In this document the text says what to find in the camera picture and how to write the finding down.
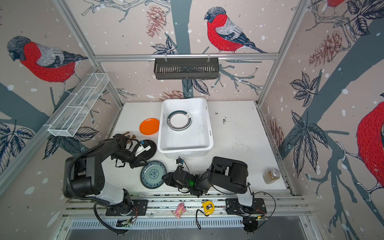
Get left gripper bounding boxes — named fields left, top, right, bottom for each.
left=111, top=150, right=149, bottom=169

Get green patterned plate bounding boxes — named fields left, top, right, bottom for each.
left=140, top=161, right=167, bottom=189

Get white plate green red rim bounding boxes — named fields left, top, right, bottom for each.
left=167, top=110, right=192, bottom=132

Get black plate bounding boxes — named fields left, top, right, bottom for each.
left=140, top=140, right=157, bottom=160

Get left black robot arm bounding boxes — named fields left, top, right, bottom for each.
left=63, top=134, right=156, bottom=215

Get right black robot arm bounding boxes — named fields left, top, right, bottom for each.
left=162, top=157, right=255, bottom=208

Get white plastic bin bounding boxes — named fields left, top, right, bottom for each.
left=157, top=98, right=214, bottom=159

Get pink toy figure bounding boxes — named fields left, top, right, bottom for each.
left=174, top=203, right=186, bottom=219

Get orange plate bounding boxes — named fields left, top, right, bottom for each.
left=139, top=118, right=160, bottom=136

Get yellow tape measure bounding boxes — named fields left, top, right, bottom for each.
left=202, top=201, right=215, bottom=216

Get small circuit board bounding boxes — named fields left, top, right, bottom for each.
left=116, top=219, right=135, bottom=228

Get glass jar brown contents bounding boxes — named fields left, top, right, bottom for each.
left=263, top=169, right=281, bottom=185

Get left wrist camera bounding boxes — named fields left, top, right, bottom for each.
left=135, top=140, right=151, bottom=157

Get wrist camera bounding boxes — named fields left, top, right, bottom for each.
left=135, top=140, right=151, bottom=157
left=176, top=157, right=184, bottom=167

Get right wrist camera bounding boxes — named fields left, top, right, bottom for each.
left=176, top=157, right=184, bottom=167

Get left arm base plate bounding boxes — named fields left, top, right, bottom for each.
left=106, top=200, right=148, bottom=217

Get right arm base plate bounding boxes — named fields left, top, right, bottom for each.
left=225, top=198, right=267, bottom=217

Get white wire mesh shelf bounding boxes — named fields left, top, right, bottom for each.
left=48, top=73, right=110, bottom=137

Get black hanging wall basket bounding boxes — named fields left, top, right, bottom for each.
left=154, top=58, right=220, bottom=80

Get aluminium horizontal frame bar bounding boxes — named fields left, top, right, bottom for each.
left=94, top=53, right=280, bottom=63

